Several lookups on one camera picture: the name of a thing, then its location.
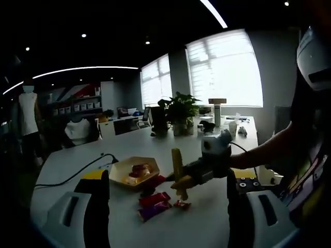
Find black and white shirt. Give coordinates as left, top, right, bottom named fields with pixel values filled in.
left=63, top=116, right=101, bottom=148

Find metal storage shelf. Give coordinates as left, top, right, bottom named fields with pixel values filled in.
left=49, top=95, right=102, bottom=116

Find green potted plant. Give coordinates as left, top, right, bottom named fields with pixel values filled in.
left=165, top=91, right=202, bottom=127

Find long red snack packet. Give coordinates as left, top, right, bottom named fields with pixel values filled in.
left=139, top=192, right=171, bottom=207

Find cream hexagonal container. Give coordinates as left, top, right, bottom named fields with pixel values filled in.
left=108, top=156, right=160, bottom=191

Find white mesh office chair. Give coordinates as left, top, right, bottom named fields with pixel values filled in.
left=137, top=107, right=153, bottom=129

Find white thermos bottle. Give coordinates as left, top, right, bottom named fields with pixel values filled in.
left=213, top=104, right=222, bottom=127

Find black headset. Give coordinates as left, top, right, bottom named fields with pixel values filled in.
left=200, top=120, right=217, bottom=132

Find white cabinet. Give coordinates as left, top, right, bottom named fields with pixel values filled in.
left=99, top=117, right=152, bottom=137

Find red square snack packet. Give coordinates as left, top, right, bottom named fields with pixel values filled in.
left=131, top=164, right=152, bottom=176

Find purple snack packet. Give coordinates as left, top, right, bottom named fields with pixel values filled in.
left=138, top=200, right=173, bottom=222

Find white chest-worn device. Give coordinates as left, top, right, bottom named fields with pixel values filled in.
left=296, top=25, right=331, bottom=91

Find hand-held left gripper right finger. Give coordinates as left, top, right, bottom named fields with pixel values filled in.
left=227, top=169, right=298, bottom=248

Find small red candy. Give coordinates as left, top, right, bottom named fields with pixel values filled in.
left=173, top=200, right=192, bottom=209

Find ceiling light strip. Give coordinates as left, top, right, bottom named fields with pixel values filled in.
left=32, top=66, right=140, bottom=80
left=199, top=0, right=229, bottom=28

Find small potted plant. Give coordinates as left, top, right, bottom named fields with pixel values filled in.
left=100, top=110, right=114, bottom=122

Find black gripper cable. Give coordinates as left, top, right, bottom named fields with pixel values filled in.
left=229, top=141, right=259, bottom=176

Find dark red snack packet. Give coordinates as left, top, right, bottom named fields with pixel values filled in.
left=147, top=175, right=167, bottom=187

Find yellow food tongs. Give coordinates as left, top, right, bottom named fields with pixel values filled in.
left=170, top=147, right=194, bottom=201

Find black power cable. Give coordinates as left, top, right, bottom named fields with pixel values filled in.
left=35, top=153, right=119, bottom=188

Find row of white storage bins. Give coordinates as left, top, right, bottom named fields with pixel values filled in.
left=53, top=102, right=101, bottom=114

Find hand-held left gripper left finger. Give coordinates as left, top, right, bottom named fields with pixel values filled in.
left=31, top=169, right=111, bottom=248

